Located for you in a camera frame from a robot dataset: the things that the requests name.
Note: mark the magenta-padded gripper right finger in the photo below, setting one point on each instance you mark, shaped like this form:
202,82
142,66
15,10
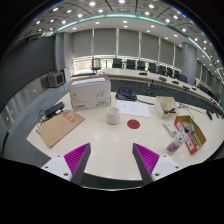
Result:
147,159

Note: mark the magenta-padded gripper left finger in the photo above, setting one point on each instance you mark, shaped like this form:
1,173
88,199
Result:
76,159

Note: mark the clear plastic water bottle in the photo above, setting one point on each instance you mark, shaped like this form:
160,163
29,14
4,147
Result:
176,141

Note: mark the flat brown cardboard envelope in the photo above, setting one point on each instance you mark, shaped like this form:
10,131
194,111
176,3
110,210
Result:
58,128

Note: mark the flat round red coaster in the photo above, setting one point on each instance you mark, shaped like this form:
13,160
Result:
133,124

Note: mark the white printed paper sheet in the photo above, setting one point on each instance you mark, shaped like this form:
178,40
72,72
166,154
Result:
133,108

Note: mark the grey board eraser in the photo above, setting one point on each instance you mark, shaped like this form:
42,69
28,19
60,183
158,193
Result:
192,128

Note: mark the black power adapter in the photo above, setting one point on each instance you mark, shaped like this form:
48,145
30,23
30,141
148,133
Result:
54,109

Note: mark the white cup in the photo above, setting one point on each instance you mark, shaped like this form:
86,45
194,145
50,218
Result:
113,116

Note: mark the beige open organizer box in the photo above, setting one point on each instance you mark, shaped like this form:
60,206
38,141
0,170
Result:
163,104

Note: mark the open cardboard box red label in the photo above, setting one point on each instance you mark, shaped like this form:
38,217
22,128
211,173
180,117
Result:
199,133

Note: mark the white copy paper carton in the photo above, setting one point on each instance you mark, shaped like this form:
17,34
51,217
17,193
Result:
89,93

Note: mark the black conference microphone unit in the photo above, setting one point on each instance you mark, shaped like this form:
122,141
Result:
126,95

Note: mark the grey boxy monitor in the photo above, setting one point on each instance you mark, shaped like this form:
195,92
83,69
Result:
56,79

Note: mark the long curved conference desk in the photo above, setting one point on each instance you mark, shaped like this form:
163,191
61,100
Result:
133,75

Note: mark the row of black office chairs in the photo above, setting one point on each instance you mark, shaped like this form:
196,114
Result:
117,63

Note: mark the ceiling lights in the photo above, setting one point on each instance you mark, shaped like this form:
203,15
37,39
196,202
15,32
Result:
92,4

